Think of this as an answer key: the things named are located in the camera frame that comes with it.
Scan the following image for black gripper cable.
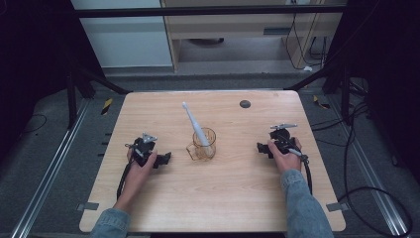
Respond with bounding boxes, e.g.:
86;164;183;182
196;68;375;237
116;158;137;202
278;135;314;196

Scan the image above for black metal stand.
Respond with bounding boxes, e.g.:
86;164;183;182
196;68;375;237
282;59;368;127
64;59;133;131

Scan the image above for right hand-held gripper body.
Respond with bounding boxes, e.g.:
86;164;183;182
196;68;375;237
267;123;299;155

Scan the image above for clear plastic measuring cup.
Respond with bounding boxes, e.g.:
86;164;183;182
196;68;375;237
185;127;218;163

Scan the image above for thin black floor cable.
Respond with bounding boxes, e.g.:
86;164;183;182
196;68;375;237
20;113;49;136

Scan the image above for white cabinet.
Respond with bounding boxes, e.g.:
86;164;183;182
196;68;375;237
70;0;174;69

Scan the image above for black horizontal bar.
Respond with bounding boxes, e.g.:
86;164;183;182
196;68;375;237
72;4;349;19

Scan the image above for light wooden desk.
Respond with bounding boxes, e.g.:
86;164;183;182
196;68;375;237
159;0;346;73

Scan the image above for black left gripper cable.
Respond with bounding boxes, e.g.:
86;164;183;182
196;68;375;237
116;158;137;202

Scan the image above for dark curtain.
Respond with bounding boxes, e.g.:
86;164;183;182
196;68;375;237
0;0;107;160
325;0;420;186

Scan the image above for aluminium floor rail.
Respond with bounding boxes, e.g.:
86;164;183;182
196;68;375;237
9;98;92;238
326;94;411;238

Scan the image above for white electric toothbrush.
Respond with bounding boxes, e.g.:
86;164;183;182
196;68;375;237
181;101;213;157

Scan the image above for person's right hand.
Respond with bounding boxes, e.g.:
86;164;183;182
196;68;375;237
266;137;303;175

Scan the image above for grey table bracket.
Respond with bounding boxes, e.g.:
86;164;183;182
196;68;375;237
75;201;100;212
325;201;350;213

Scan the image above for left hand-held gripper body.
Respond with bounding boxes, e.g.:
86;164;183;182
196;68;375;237
124;132;158;169

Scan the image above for black hanging cables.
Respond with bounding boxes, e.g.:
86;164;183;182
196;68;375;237
284;0;330;71

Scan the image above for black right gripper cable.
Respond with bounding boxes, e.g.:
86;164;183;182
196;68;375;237
278;135;314;196

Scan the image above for person's left hand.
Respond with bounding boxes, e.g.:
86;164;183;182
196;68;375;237
126;148;158;186

